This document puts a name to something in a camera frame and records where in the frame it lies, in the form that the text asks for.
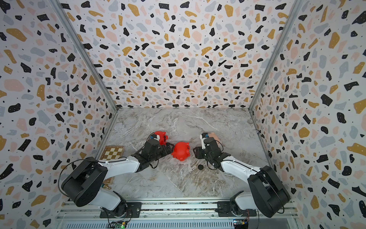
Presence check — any right circuit board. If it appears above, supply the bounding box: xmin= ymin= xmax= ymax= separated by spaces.
xmin=234 ymin=219 xmax=249 ymax=229

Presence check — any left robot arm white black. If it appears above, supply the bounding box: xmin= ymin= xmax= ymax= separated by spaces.
xmin=61 ymin=139 xmax=174 ymax=217

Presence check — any circuit board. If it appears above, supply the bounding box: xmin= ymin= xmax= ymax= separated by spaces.
xmin=234 ymin=219 xmax=249 ymax=229
xmin=114 ymin=221 xmax=127 ymax=229

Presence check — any left circuit board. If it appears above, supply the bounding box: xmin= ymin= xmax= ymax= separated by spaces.
xmin=114 ymin=221 xmax=127 ymax=229

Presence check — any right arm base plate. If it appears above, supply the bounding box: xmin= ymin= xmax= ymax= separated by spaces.
xmin=215 ymin=201 xmax=257 ymax=217

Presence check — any wooden chessboard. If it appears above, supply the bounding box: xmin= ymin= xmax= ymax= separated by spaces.
xmin=99 ymin=145 xmax=125 ymax=185

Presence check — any pink piggy bank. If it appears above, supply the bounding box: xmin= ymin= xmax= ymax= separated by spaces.
xmin=208 ymin=132 xmax=221 ymax=142

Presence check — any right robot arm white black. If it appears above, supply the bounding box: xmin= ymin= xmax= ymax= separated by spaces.
xmin=193 ymin=133 xmax=291 ymax=218

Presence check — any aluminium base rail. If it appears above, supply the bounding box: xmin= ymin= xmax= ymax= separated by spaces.
xmin=55 ymin=198 xmax=302 ymax=229

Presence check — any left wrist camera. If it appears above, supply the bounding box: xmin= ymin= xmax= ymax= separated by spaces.
xmin=147 ymin=133 xmax=160 ymax=142

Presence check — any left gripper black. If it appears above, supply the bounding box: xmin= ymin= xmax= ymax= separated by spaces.
xmin=149 ymin=142 xmax=175 ymax=164

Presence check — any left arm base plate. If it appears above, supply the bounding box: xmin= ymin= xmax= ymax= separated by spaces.
xmin=100 ymin=202 xmax=142 ymax=220

